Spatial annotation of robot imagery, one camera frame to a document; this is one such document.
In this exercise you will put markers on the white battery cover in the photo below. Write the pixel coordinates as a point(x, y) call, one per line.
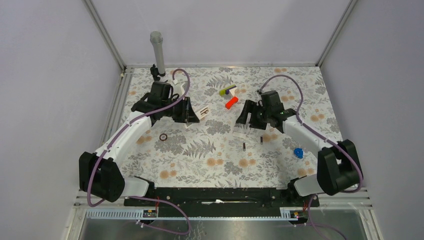
point(240, 131)

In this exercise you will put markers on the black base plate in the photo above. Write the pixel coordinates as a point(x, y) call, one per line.
point(191, 197)

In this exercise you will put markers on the white remote control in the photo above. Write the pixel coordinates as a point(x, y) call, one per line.
point(201, 111)

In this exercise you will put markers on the red orange block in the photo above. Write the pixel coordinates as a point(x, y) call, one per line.
point(231, 102)

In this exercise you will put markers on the floral patterned mat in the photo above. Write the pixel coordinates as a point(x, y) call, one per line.
point(208, 155)

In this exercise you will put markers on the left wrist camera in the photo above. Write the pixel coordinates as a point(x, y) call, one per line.
point(179, 86)

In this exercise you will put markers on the grey microphone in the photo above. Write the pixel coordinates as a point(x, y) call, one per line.
point(156, 40)

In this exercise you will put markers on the blue plastic piece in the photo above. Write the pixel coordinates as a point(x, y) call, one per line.
point(298, 152)

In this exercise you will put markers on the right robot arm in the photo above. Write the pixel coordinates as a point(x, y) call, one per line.
point(338, 165)

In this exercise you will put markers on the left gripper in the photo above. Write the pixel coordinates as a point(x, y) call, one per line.
point(187, 114)

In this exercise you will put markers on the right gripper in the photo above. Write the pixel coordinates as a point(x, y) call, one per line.
point(251, 106)

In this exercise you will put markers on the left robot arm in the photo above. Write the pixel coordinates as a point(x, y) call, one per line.
point(99, 172)

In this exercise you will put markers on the white slotted cable duct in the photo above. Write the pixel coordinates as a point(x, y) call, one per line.
point(204, 212)

